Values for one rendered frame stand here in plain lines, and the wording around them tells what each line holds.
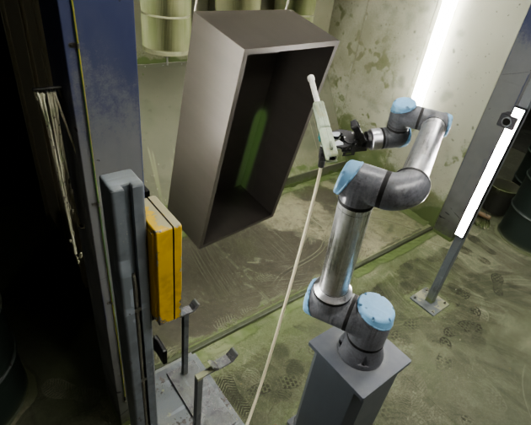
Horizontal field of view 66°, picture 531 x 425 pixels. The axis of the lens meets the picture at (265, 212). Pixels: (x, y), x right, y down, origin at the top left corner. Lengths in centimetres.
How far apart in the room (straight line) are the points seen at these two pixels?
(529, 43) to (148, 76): 263
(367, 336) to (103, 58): 127
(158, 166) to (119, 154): 194
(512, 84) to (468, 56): 38
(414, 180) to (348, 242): 30
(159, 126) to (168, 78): 38
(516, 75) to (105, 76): 280
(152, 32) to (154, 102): 57
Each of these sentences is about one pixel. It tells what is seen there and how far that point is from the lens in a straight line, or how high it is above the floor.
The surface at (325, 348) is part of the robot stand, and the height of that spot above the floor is 64.
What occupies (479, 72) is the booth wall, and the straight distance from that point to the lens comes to 351.
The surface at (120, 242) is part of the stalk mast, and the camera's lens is 79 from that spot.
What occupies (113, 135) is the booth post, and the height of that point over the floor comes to 150.
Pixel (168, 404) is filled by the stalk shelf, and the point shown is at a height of 79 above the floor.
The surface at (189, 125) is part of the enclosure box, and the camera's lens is 212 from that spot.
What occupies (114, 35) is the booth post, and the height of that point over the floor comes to 176.
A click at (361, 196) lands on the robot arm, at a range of 124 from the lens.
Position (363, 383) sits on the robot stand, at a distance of 175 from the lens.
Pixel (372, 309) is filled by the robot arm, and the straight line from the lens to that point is 163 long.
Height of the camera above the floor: 202
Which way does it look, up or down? 34 degrees down
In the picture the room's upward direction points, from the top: 8 degrees clockwise
